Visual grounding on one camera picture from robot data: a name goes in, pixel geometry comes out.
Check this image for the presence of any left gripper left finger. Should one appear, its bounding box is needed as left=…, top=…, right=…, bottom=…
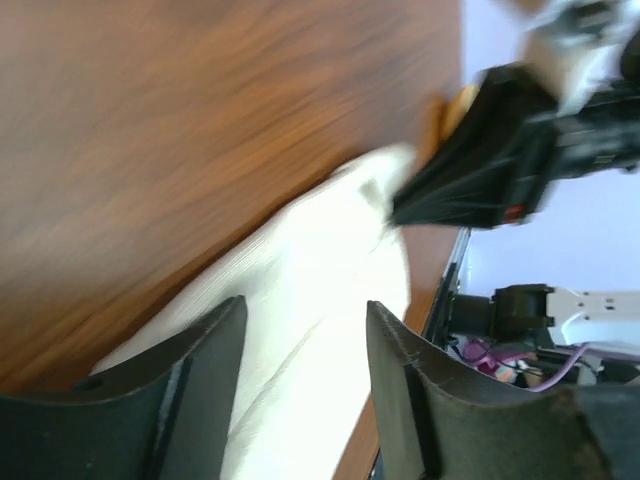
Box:
left=1, top=296, right=248, bottom=479

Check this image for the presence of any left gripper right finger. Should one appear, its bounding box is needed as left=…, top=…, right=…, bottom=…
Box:
left=366, top=301, right=639, bottom=480

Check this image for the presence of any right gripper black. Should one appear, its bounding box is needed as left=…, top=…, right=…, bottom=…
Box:
left=392, top=67, right=639, bottom=229

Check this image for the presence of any beige cloth napkin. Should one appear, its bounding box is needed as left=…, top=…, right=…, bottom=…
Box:
left=96, top=144, right=415, bottom=479

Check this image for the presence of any golden round plate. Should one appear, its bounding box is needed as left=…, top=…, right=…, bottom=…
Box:
left=419, top=84, right=479, bottom=161

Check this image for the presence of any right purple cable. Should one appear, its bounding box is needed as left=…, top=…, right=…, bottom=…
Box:
left=464, top=339, right=640, bottom=394

